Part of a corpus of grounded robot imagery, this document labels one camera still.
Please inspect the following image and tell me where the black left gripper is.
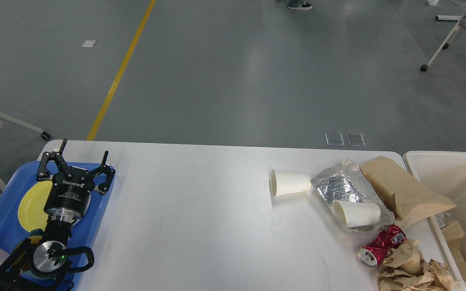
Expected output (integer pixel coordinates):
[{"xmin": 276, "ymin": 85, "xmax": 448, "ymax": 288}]
[{"xmin": 36, "ymin": 139, "xmax": 116, "ymax": 221}]

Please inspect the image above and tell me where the yellow plastic plate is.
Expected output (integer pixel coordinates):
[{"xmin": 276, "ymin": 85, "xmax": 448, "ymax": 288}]
[{"xmin": 18, "ymin": 181, "xmax": 52, "ymax": 232}]

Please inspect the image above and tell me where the silver foil bag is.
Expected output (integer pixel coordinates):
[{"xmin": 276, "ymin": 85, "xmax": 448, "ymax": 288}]
[{"xmin": 311, "ymin": 159, "xmax": 395, "ymax": 232}]

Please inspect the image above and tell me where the crushed white paper cup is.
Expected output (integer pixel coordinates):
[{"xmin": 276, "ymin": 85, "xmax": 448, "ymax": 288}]
[{"xmin": 332, "ymin": 200, "xmax": 381, "ymax": 228}]

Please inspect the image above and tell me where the brown paper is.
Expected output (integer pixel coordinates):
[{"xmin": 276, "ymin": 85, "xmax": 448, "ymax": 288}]
[
  {"xmin": 442, "ymin": 220, "xmax": 466, "ymax": 261},
  {"xmin": 377, "ymin": 240, "xmax": 460, "ymax": 291}
]

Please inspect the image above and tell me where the dark green mug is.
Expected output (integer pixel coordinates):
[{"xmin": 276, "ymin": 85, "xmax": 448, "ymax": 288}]
[{"xmin": 9, "ymin": 229, "xmax": 50, "ymax": 278}]

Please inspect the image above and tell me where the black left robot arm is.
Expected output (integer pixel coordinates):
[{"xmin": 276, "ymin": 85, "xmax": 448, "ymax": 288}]
[{"xmin": 0, "ymin": 140, "xmax": 115, "ymax": 291}]

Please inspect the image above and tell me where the white round plate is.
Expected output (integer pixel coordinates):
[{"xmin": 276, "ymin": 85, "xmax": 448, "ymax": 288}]
[{"xmin": 79, "ymin": 190, "xmax": 92, "ymax": 219}]

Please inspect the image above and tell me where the blue plastic tray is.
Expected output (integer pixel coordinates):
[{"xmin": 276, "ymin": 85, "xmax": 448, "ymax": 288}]
[{"xmin": 0, "ymin": 161, "xmax": 117, "ymax": 291}]

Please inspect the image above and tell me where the upright-lying white paper cup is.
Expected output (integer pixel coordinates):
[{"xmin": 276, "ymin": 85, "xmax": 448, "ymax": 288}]
[{"xmin": 269, "ymin": 169, "xmax": 312, "ymax": 197}]

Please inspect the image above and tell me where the left floor socket cover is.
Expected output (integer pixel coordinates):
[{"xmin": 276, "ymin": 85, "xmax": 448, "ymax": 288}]
[{"xmin": 325, "ymin": 132, "xmax": 345, "ymax": 147}]

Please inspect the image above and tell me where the floor socket cover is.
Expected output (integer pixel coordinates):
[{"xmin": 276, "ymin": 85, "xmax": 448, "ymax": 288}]
[
  {"xmin": 345, "ymin": 133, "xmax": 366, "ymax": 147},
  {"xmin": 325, "ymin": 132, "xmax": 345, "ymax": 147}
]

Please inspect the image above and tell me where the right floor socket cover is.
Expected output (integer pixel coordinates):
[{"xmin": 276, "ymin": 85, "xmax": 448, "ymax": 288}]
[{"xmin": 345, "ymin": 133, "xmax": 366, "ymax": 147}]

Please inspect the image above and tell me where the black sneaker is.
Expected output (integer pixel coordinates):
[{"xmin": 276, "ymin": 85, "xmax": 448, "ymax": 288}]
[{"xmin": 287, "ymin": 0, "xmax": 313, "ymax": 11}]

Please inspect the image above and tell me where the crushed red soda can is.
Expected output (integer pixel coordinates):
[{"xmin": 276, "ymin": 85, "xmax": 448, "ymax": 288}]
[{"xmin": 357, "ymin": 225, "xmax": 407, "ymax": 268}]

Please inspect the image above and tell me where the brown paper inside bin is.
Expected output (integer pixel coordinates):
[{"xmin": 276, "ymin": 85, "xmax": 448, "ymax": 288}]
[{"xmin": 442, "ymin": 220, "xmax": 466, "ymax": 261}]

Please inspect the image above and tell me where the beige plastic bin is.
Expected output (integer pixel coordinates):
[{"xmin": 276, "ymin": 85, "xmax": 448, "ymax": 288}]
[{"xmin": 403, "ymin": 151, "xmax": 466, "ymax": 291}]

